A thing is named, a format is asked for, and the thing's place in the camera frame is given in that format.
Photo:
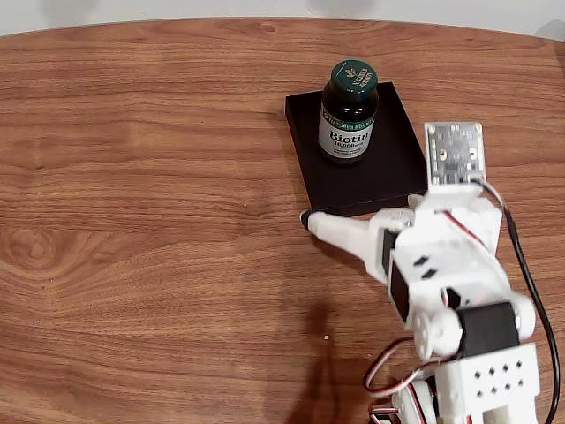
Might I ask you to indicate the black shallow box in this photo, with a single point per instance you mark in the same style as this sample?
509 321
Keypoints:
388 176

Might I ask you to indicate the camera circuit board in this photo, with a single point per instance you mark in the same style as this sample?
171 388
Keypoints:
457 152

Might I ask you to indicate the dark green pill bottle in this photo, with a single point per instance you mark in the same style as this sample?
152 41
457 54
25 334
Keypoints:
346 132

